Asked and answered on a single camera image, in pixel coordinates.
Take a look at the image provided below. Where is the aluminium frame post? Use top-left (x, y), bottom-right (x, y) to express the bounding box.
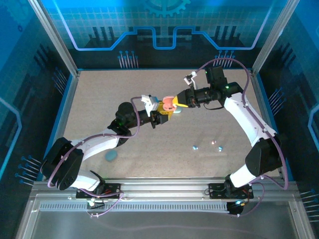
top-left (27, 0), bottom-right (80, 77)
top-left (251, 0), bottom-right (302, 77)

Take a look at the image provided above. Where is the grey slotted cable duct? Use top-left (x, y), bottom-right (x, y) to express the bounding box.
top-left (37, 202), bottom-right (231, 213)

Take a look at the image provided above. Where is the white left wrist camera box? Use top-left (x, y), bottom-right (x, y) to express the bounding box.
top-left (141, 94), bottom-right (160, 117)

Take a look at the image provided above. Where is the aluminium side rail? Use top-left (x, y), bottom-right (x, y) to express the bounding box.
top-left (46, 70), bottom-right (81, 180)
top-left (249, 69), bottom-right (286, 180)

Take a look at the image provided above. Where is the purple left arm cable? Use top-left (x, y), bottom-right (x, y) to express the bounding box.
top-left (46, 96), bottom-right (140, 219)

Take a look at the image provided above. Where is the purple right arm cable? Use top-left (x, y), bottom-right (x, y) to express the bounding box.
top-left (195, 57), bottom-right (291, 217)

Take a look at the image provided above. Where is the long aluminium base rail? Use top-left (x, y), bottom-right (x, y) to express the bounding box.
top-left (32, 176), bottom-right (299, 200)

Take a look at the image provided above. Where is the grey metal bench plate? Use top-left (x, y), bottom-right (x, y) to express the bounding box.
top-left (14, 196), bottom-right (316, 239)

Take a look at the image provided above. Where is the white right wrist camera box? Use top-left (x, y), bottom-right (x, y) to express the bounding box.
top-left (183, 71), bottom-right (199, 88)

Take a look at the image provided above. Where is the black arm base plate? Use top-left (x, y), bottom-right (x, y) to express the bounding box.
top-left (208, 182), bottom-right (255, 200)
top-left (75, 182), bottom-right (125, 200)

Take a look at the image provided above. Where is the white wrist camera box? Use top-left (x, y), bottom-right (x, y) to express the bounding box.
top-left (183, 71), bottom-right (199, 88)
top-left (141, 94), bottom-right (160, 117)

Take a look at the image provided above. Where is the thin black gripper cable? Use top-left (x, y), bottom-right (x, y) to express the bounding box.
top-left (203, 101), bottom-right (224, 111)

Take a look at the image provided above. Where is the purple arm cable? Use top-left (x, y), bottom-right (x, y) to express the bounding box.
top-left (46, 96), bottom-right (140, 219)
top-left (195, 57), bottom-right (291, 217)

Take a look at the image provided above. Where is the pink earbud charging case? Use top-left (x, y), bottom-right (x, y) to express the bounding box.
top-left (161, 96), bottom-right (178, 112)

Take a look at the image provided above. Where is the black connector box with light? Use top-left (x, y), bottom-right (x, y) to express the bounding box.
top-left (226, 200), bottom-right (244, 218)

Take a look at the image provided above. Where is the blue earbud charging case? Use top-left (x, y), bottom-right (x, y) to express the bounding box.
top-left (104, 150), bottom-right (118, 162)

